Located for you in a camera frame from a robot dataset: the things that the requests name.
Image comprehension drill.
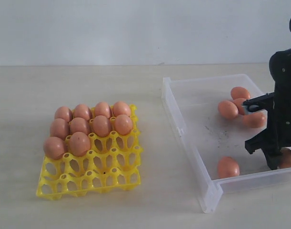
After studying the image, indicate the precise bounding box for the brown egg under gripper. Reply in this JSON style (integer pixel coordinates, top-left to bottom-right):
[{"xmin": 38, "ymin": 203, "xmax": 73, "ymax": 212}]
[{"xmin": 232, "ymin": 98, "xmax": 246, "ymax": 115}]

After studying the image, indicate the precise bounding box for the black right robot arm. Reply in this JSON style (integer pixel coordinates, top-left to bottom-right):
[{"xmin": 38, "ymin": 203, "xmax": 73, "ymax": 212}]
[{"xmin": 242, "ymin": 49, "xmax": 291, "ymax": 170}]

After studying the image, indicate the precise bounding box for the brown egg placed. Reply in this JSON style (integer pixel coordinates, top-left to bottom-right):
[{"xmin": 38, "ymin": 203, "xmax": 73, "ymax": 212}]
[
  {"xmin": 73, "ymin": 104, "xmax": 92, "ymax": 121},
  {"xmin": 54, "ymin": 106, "xmax": 73, "ymax": 123},
  {"xmin": 112, "ymin": 101, "xmax": 131, "ymax": 117},
  {"xmin": 94, "ymin": 102, "xmax": 112, "ymax": 119}
]

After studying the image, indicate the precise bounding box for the brown egg cluster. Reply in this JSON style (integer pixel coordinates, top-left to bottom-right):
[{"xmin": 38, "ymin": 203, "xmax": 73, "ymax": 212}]
[{"xmin": 50, "ymin": 118, "xmax": 70, "ymax": 140}]

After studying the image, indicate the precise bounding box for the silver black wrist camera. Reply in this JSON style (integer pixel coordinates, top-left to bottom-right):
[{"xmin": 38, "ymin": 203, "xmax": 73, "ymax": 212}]
[{"xmin": 242, "ymin": 93, "xmax": 274, "ymax": 115}]

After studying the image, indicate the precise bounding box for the clear plastic bin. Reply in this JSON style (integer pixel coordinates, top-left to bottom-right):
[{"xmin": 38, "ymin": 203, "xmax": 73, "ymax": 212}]
[{"xmin": 162, "ymin": 74, "xmax": 291, "ymax": 213}]

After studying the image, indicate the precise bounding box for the yellow plastic egg tray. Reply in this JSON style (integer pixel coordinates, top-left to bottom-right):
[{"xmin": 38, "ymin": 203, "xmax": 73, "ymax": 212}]
[{"xmin": 36, "ymin": 104, "xmax": 143, "ymax": 200}]

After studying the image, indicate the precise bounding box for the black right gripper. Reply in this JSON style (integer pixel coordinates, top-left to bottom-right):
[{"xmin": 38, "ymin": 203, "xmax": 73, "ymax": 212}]
[{"xmin": 245, "ymin": 128, "xmax": 291, "ymax": 170}]

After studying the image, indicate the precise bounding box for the brown egg with line mark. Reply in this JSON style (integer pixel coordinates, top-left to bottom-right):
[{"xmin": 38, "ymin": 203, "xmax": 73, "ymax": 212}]
[{"xmin": 91, "ymin": 115, "xmax": 112, "ymax": 137}]

